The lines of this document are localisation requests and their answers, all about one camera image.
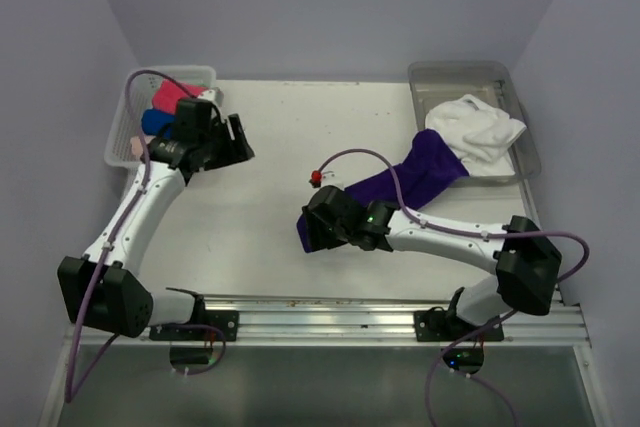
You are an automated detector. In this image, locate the pink red towel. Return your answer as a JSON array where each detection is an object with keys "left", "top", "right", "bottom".
[{"left": 151, "top": 80, "right": 207, "bottom": 115}]

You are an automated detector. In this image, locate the purple towel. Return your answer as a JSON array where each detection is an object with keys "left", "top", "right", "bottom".
[{"left": 294, "top": 128, "right": 471, "bottom": 254}]

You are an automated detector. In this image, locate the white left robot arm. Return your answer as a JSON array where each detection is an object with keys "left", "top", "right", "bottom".
[{"left": 57, "top": 98, "right": 254, "bottom": 340}]

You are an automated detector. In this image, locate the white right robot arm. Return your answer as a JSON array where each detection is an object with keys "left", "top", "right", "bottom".
[{"left": 302, "top": 186, "right": 562, "bottom": 340}]

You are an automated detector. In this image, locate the blue rolled towel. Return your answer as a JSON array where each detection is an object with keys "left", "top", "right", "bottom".
[{"left": 141, "top": 109, "right": 175, "bottom": 138}]

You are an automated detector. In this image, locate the light pink rolled towel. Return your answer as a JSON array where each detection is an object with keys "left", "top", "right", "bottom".
[{"left": 130, "top": 136, "right": 154, "bottom": 159}]

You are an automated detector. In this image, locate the white plastic basket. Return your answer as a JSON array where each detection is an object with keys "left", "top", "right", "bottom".
[{"left": 104, "top": 65, "right": 217, "bottom": 170}]

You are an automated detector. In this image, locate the white towel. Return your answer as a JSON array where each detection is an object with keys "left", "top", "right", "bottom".
[{"left": 424, "top": 94, "right": 527, "bottom": 177}]

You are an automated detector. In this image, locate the clear plastic bin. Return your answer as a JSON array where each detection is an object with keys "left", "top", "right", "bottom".
[{"left": 408, "top": 61, "right": 541, "bottom": 186}]

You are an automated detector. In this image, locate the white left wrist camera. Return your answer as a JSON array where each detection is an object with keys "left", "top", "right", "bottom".
[{"left": 198, "top": 87, "right": 224, "bottom": 107}]

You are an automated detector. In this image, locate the aluminium mounting rail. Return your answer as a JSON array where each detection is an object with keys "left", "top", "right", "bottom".
[{"left": 63, "top": 296, "right": 591, "bottom": 346}]

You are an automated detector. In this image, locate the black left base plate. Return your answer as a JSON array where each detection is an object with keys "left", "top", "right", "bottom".
[{"left": 149, "top": 310, "right": 240, "bottom": 342}]

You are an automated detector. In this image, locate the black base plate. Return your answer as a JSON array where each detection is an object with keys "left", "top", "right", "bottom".
[
  {"left": 149, "top": 310, "right": 240, "bottom": 342},
  {"left": 413, "top": 306, "right": 477, "bottom": 342}
]

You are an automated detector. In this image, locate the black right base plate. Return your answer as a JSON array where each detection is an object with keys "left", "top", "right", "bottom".
[{"left": 413, "top": 306, "right": 477, "bottom": 342}]

